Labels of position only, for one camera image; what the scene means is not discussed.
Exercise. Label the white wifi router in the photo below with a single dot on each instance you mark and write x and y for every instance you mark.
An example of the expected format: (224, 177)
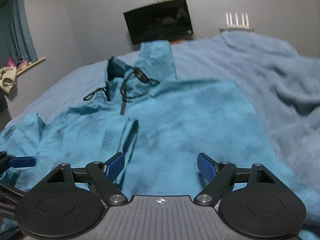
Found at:
(236, 22)

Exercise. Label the teal hooded jacket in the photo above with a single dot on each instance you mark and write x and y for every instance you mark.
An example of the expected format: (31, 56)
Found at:
(160, 119)

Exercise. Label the black flat monitor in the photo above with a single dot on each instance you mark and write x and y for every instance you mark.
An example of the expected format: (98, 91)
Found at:
(166, 20)

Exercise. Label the teal window curtain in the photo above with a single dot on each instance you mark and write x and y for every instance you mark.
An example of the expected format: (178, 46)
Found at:
(16, 40)

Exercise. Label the pink slipper on sill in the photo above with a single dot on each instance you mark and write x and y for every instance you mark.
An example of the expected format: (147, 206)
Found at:
(10, 63)

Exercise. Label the wooden tv stand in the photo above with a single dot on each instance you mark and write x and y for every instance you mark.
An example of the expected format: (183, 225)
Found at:
(178, 41)

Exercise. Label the beige plush slipper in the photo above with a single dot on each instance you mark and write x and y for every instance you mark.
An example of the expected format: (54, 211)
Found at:
(8, 78)

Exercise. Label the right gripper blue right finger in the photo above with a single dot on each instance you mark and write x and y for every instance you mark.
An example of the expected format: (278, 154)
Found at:
(218, 175)

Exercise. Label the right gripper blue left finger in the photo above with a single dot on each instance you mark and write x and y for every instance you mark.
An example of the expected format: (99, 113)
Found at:
(102, 176)

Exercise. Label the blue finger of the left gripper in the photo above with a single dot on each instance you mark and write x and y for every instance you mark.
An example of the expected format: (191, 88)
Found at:
(20, 162)

